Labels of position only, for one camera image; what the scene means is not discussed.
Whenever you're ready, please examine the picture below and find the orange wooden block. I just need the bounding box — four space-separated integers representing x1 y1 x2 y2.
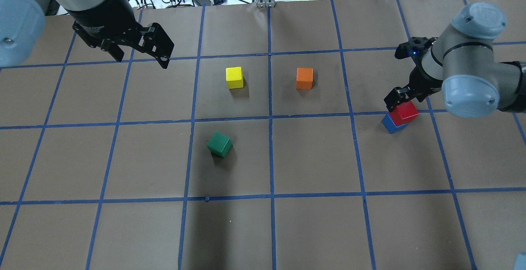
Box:
295 67 314 90

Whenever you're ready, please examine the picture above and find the yellow wooden block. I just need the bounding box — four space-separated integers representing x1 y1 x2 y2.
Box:
225 67 244 90

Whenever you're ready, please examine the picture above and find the blue wooden block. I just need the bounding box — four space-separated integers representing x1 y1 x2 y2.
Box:
381 114 408 134

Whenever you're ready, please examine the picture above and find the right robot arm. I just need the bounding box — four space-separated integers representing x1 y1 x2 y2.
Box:
384 2 526 118

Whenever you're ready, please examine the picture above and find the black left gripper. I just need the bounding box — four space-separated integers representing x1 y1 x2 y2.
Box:
72 0 174 69

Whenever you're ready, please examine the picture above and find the red wooden block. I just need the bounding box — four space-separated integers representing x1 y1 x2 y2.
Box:
388 100 419 127

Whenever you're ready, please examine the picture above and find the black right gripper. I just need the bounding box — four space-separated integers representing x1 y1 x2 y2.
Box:
383 37 442 112

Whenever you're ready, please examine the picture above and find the green wooden block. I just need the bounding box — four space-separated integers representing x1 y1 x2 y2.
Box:
207 132 233 158

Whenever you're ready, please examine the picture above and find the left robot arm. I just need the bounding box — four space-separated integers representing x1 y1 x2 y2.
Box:
0 0 174 69

